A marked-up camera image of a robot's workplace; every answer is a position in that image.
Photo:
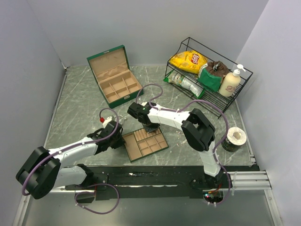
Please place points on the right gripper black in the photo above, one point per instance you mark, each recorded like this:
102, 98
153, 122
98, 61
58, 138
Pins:
149, 130

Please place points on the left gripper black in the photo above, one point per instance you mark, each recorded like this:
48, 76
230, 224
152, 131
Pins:
121, 141

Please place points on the green jewelry tray insert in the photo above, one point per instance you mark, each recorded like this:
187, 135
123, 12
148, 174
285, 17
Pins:
139, 144

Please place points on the silver pearl bangle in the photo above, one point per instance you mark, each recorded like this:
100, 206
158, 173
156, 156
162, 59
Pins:
121, 119

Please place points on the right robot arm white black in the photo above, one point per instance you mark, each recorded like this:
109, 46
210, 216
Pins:
198, 130

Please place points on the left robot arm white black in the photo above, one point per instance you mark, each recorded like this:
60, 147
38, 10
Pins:
47, 169

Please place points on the green jewelry box open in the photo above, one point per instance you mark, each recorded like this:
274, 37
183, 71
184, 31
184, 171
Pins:
112, 74

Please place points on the green white snack bag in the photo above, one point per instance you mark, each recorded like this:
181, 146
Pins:
180, 80

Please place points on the yellow Lays chips bag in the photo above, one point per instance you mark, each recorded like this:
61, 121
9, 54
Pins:
189, 61

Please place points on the green brown paper bag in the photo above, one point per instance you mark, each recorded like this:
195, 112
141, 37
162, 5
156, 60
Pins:
211, 75

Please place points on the white tape roll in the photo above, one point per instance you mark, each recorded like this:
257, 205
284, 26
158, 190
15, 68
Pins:
235, 138

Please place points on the cream lotion pump bottle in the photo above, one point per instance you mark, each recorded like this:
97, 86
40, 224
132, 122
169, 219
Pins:
231, 81

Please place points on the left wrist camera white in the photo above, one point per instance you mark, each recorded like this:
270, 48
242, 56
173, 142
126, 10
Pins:
105, 121

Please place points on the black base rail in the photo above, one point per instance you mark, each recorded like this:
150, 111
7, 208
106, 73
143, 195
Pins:
148, 182

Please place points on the black wire shelf rack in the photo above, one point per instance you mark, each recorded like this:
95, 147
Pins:
213, 97

